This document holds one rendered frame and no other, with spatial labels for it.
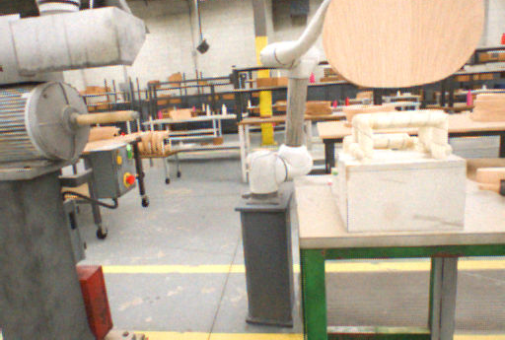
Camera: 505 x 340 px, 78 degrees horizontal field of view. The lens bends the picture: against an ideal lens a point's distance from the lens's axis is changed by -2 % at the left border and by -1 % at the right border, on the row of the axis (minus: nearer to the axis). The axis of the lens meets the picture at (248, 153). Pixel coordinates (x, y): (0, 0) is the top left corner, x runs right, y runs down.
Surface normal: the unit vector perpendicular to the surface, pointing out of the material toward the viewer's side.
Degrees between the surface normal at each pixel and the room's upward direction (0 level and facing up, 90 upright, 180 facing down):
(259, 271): 90
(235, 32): 90
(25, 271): 90
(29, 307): 90
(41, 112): 81
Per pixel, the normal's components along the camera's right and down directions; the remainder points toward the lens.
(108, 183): -0.11, 0.19
